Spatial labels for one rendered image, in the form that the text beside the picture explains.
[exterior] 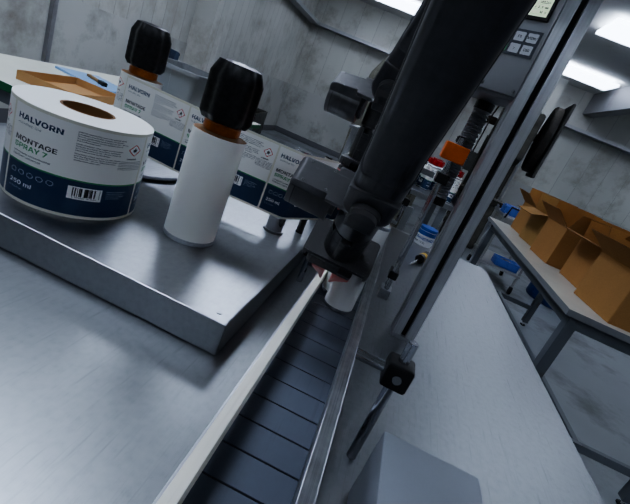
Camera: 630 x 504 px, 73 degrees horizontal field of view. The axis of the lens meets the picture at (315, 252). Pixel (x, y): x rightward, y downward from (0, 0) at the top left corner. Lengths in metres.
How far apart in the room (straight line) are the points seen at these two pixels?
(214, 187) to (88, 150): 0.18
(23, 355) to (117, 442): 0.15
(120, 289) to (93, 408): 0.19
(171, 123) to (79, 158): 0.33
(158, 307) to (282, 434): 0.25
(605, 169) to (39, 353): 10.63
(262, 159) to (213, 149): 0.23
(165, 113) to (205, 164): 0.32
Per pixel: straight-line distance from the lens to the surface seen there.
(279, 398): 0.49
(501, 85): 0.80
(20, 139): 0.75
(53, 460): 0.46
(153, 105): 1.03
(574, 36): 0.81
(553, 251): 3.02
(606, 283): 2.37
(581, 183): 10.70
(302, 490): 0.31
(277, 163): 0.90
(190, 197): 0.72
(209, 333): 0.58
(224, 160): 0.70
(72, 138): 0.71
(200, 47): 6.16
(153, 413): 0.51
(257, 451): 0.43
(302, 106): 10.45
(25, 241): 0.71
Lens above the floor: 1.18
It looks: 19 degrees down
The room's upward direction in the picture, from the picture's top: 23 degrees clockwise
